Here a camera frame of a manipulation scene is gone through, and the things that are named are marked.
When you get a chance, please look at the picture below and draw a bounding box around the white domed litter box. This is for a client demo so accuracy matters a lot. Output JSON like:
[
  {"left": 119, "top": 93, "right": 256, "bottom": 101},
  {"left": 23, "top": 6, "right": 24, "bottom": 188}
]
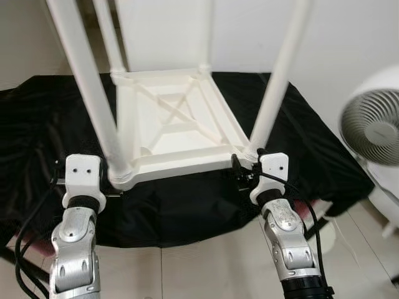
[{"left": 368, "top": 165, "right": 399, "bottom": 226}]

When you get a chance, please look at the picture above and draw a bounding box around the white pedestal fan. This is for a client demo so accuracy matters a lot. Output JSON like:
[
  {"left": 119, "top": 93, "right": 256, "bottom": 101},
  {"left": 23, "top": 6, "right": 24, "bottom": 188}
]
[{"left": 312, "top": 65, "right": 399, "bottom": 253}]

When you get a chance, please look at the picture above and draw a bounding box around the black tablecloth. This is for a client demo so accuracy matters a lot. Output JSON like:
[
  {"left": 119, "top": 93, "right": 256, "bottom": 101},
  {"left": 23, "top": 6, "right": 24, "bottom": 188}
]
[{"left": 0, "top": 72, "right": 375, "bottom": 249}]

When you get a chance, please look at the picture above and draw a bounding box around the white plastic tabletop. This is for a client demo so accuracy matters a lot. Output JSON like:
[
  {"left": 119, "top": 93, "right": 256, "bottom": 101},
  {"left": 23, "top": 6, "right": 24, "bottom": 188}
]
[{"left": 109, "top": 67, "right": 266, "bottom": 191}]

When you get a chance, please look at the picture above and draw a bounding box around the black metal table leg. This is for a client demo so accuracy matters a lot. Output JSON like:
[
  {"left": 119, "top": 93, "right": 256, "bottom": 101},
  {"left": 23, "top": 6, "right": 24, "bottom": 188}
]
[
  {"left": 0, "top": 246, "right": 50, "bottom": 287},
  {"left": 302, "top": 215, "right": 331, "bottom": 242}
]

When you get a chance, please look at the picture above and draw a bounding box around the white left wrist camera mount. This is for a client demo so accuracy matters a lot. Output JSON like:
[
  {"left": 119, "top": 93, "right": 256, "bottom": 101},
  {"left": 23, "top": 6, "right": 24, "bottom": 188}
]
[{"left": 62, "top": 154, "right": 107, "bottom": 209}]

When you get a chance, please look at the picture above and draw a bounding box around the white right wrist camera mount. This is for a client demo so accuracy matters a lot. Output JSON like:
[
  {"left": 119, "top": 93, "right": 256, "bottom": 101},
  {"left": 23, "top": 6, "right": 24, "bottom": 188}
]
[{"left": 251, "top": 153, "right": 289, "bottom": 205}]

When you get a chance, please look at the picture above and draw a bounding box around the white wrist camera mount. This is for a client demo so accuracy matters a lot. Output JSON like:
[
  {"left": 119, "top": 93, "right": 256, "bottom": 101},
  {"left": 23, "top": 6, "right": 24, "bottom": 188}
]
[
  {"left": 62, "top": 154, "right": 107, "bottom": 209},
  {"left": 251, "top": 153, "right": 289, "bottom": 205}
]

